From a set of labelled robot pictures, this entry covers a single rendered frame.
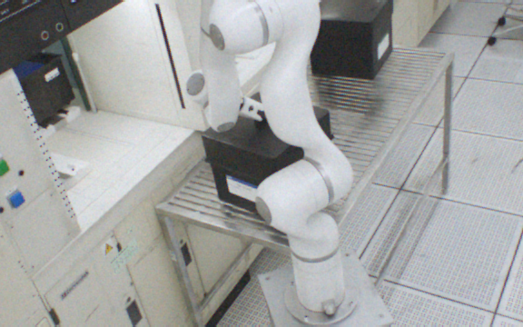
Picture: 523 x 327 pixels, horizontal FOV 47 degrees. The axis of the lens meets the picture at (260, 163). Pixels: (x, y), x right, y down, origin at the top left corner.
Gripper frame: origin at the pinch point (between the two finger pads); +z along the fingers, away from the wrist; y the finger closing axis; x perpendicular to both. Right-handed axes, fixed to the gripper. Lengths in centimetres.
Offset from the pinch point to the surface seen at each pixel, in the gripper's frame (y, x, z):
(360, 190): -24.5, 10.9, 28.2
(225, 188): 8.5, 24.3, 6.0
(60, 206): 28, 43, -36
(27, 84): 84, 14, -22
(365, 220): 14, 22, 125
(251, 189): -3.2, 21.5, 3.1
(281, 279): -25.8, 41.0, -1.9
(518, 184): -38, -19, 166
